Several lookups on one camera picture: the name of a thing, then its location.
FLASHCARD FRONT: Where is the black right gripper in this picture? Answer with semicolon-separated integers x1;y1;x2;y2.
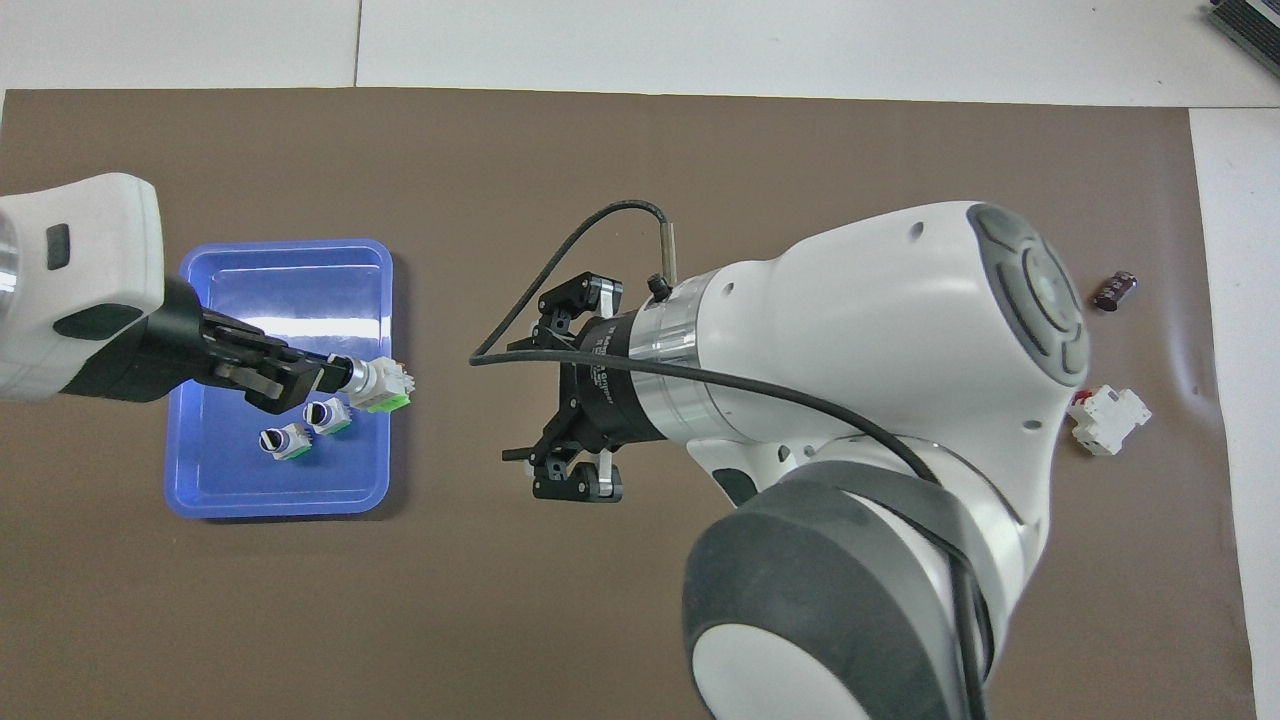
501;271;665;503

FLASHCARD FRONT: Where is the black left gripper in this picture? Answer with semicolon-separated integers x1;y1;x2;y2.
62;274;349;417

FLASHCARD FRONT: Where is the white rotary switch green base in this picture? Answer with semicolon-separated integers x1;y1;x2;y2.
328;354;414;415
258;422;314;463
302;397;354;436

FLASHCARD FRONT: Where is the blue plastic tray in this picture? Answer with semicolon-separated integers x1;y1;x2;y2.
164;238;394;519

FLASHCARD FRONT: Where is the brown table mat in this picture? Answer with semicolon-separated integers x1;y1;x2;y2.
0;88;1259;720

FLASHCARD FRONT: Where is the white red circuit breaker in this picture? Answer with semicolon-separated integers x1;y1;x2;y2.
1066;386;1153;457

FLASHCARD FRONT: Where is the small dark electronic component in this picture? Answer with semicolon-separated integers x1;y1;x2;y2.
1094;269;1141;313

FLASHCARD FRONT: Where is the grey ribbed metal device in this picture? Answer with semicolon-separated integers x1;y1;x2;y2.
1204;0;1280;64

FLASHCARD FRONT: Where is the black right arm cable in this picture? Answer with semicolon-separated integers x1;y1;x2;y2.
468;200;996;720

